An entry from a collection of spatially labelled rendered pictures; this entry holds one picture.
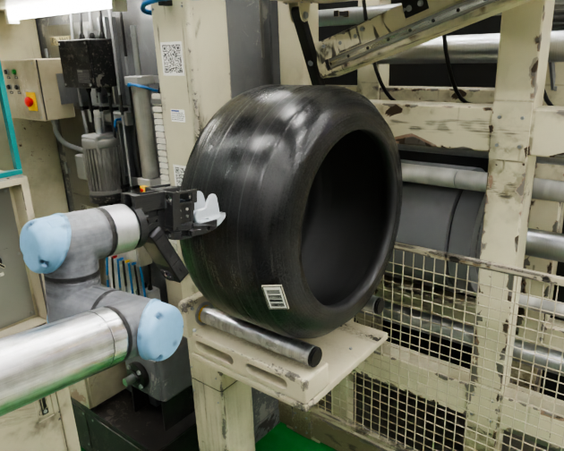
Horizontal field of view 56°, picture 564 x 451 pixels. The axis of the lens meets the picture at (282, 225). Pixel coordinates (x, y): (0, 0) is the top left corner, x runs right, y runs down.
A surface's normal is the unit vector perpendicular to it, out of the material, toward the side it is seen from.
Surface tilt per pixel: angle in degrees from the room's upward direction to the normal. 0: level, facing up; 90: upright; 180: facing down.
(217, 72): 90
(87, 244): 89
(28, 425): 90
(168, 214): 84
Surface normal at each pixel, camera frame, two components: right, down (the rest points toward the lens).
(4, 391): 0.87, 0.06
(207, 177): -0.57, -0.19
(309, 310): 0.68, 0.32
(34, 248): -0.62, 0.18
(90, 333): 0.67, -0.57
